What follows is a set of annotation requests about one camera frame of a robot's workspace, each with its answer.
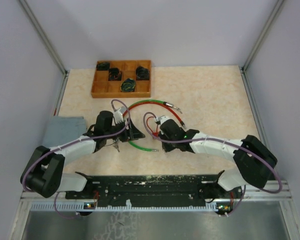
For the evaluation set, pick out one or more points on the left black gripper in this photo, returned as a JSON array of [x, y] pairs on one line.
[[132, 134]]

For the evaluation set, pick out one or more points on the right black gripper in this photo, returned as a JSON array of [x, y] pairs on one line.
[[166, 148]]

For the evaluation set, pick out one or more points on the thin red wire padlock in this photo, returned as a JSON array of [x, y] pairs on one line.
[[155, 132]]

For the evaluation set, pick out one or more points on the red cable lock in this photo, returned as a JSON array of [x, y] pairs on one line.
[[171, 110]]

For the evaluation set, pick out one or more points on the green cable lock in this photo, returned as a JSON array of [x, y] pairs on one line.
[[164, 103]]

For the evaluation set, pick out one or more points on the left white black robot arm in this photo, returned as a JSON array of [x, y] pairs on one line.
[[44, 173]]

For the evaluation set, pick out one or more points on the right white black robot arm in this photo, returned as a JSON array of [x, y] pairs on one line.
[[254, 162]]

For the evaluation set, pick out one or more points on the blue yellow rolled tie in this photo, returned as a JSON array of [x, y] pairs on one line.
[[128, 85]]

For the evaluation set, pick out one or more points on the wooden compartment tray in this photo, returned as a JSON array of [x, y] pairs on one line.
[[103, 88]]

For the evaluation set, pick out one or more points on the black dotted rolled tie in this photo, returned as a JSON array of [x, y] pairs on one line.
[[142, 73]]

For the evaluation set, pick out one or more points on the black orange rolled tie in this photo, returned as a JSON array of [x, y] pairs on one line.
[[114, 74]]

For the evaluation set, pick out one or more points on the folded blue jeans cloth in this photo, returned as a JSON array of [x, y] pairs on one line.
[[63, 129]]

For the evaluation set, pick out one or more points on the dark green rolled tie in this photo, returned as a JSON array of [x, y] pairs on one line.
[[103, 66]]

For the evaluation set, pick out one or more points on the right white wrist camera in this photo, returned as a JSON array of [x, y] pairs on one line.
[[161, 119]]

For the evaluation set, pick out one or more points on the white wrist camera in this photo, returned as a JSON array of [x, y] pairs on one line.
[[119, 115], [161, 119]]

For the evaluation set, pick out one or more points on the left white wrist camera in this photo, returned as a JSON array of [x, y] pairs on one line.
[[119, 115]]

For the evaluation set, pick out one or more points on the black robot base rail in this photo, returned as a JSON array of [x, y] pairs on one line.
[[151, 193]]

